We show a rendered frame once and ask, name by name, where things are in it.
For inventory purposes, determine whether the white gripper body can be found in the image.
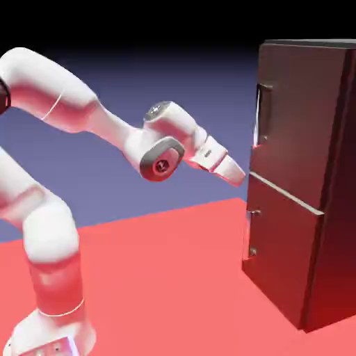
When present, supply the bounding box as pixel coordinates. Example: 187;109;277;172
214;154;247;188

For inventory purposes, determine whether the tall dark cabinet door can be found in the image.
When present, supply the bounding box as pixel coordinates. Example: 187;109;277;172
249;43;348;212

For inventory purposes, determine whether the short dark cabinet door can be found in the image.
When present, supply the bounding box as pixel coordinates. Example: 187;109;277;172
241;172;325;330

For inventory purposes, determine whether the dark wooden cabinet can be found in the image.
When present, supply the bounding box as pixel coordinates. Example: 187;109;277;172
241;39;356;334

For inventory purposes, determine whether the long metal door handle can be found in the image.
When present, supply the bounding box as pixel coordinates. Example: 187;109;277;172
252;83;273;147

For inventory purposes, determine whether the short metal door handle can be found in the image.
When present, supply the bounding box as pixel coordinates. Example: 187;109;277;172
243;209;262;260

